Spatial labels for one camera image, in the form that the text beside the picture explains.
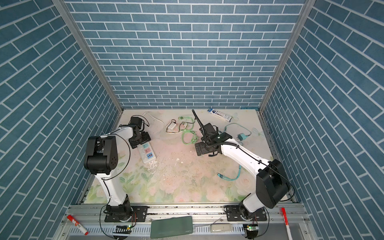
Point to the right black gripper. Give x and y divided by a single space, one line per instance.
201 146

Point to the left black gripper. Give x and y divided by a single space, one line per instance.
146 138

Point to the white power strip coloured sockets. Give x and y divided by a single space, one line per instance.
146 152

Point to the white charger with black cable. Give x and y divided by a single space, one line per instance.
174 127

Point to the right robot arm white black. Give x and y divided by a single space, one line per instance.
271 179

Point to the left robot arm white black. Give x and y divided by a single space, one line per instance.
102 158

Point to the blue white toothpaste box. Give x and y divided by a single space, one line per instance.
220 115

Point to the green rectangular pad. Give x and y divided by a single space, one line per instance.
171 227

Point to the red white pen right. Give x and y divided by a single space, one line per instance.
289 233

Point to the red marker left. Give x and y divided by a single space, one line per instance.
78 225

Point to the teal charger with cable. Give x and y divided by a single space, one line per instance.
241 136

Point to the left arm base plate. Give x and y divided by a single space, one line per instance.
135 214

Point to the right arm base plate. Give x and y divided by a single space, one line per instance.
236 213

